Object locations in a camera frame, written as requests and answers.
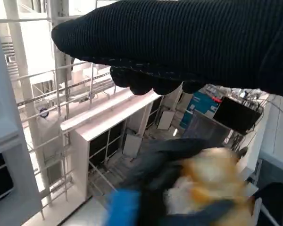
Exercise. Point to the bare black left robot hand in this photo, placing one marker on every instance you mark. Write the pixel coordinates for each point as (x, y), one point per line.
(155, 164)

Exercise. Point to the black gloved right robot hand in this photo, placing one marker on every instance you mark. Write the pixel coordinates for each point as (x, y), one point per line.
(179, 35)

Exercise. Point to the long orange bread loaf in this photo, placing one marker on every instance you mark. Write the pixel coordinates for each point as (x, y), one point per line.
(207, 179)

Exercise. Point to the white flat panel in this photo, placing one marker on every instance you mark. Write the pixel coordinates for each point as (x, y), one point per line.
(132, 146)
(164, 120)

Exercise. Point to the dark mesh panel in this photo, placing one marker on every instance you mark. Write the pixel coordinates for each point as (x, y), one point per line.
(207, 131)

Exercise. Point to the small white grille cabinet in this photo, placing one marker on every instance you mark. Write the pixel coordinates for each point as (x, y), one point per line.
(96, 127)

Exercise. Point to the blue and white box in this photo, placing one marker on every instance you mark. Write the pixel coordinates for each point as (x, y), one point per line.
(195, 106)

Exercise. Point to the black monitor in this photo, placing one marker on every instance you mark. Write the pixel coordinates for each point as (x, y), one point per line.
(235, 115)

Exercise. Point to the white lattice rack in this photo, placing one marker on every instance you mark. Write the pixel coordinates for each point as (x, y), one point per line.
(61, 70)

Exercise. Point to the large white grille cabinet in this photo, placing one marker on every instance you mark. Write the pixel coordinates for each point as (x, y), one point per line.
(4, 117)

